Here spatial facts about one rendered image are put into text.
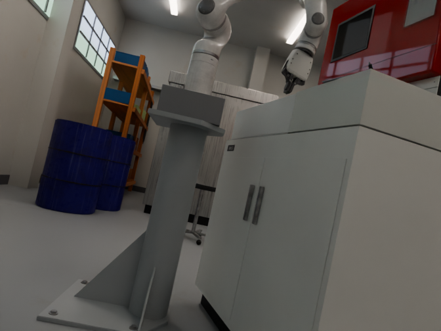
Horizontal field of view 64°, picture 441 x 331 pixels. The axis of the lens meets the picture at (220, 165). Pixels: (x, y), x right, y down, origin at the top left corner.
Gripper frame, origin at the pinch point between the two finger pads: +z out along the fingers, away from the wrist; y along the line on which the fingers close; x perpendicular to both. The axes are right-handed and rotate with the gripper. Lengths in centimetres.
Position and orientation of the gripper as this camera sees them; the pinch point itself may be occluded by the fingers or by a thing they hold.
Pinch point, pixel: (288, 88)
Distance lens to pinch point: 143.1
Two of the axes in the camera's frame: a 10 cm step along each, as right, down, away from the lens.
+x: 3.3, 0.3, -9.4
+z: -4.0, 9.1, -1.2
